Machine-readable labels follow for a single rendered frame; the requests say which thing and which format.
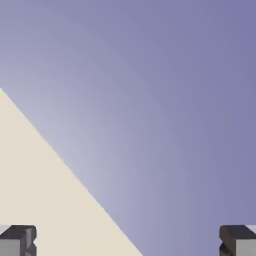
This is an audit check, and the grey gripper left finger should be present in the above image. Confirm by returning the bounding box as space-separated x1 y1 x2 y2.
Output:
0 224 38 256

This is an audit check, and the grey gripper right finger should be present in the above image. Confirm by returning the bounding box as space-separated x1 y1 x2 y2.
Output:
218 224 256 256

